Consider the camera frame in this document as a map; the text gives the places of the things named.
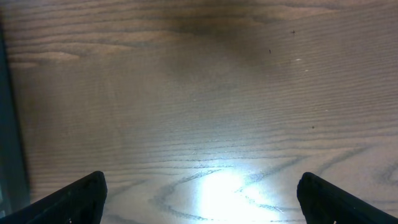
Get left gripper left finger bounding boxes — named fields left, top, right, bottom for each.
left=1, top=171, right=108, bottom=224

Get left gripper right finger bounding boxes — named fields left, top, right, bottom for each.
left=297, top=172, right=397, bottom=224

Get grey plastic mesh basket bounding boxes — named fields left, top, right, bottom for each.
left=1, top=38, right=30, bottom=218

